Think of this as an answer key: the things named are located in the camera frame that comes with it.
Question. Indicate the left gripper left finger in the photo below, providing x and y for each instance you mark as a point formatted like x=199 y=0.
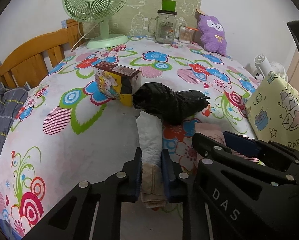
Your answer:
x=92 y=211

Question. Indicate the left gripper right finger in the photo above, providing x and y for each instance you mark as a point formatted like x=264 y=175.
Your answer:
x=178 y=189

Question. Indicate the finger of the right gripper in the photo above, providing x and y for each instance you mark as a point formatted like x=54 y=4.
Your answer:
x=272 y=154
x=247 y=200

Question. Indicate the pink cloth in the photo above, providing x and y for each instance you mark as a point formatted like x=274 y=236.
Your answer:
x=214 y=132

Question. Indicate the yellow-green fabric storage box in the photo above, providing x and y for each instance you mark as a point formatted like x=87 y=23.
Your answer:
x=273 y=111

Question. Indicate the beige door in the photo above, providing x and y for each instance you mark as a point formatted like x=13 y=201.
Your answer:
x=293 y=71

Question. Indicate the floral tablecloth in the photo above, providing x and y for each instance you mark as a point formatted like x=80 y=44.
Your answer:
x=68 y=131

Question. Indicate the white standing fan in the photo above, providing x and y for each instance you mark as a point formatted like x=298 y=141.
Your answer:
x=261 y=67

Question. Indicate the small colourful carton box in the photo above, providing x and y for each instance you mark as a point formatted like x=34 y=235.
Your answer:
x=117 y=81

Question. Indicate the purple plush bunny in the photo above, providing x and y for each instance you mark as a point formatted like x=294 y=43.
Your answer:
x=212 y=34

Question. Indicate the blue plaid blanket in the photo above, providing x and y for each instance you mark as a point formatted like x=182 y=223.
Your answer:
x=11 y=101

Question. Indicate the small toothpick jar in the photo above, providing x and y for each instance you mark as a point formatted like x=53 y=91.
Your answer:
x=186 y=34

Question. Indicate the wooden chair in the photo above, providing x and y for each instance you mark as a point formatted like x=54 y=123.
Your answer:
x=26 y=63

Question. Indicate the glass mason jar mug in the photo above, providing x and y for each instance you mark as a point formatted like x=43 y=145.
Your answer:
x=162 y=27

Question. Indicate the green cup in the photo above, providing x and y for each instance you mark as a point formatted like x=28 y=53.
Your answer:
x=168 y=5

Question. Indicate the green patterned cardboard sheet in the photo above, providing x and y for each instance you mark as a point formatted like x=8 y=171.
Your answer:
x=133 y=18

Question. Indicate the green desk fan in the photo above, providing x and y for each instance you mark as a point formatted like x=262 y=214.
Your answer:
x=97 y=12

